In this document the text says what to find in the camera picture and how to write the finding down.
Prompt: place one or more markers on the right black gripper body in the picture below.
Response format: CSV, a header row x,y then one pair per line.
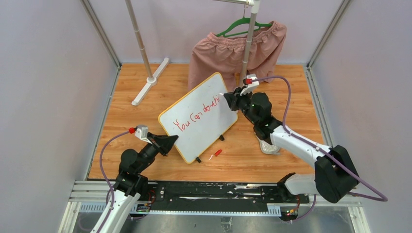
x,y
244,101

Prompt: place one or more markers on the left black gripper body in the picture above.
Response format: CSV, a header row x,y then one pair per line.
x,y
151,148

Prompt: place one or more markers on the yellow framed whiteboard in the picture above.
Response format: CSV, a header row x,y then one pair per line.
x,y
199,118

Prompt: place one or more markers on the red marker cap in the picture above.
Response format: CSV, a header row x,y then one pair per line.
x,y
217,152

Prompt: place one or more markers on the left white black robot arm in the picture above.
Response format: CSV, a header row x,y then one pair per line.
x,y
130,184

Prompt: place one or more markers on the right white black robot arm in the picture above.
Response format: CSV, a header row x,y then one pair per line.
x,y
334,172

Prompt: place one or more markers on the grey whiteboard eraser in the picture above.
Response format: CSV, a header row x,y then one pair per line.
x,y
267,148

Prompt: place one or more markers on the pink shorts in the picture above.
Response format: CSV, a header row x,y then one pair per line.
x,y
263,64

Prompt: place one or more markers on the green clothes hanger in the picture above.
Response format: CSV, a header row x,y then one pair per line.
x,y
244,25

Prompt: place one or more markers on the white clothes rack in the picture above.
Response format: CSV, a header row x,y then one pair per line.
x,y
227,56

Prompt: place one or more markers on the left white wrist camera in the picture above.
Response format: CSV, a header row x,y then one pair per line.
x,y
141,132

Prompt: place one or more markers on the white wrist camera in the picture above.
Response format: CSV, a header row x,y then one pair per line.
x,y
250,83
141,132

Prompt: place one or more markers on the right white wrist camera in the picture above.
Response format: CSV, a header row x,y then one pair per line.
x,y
250,83

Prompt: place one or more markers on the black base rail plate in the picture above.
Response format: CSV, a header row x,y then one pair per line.
x,y
216,199

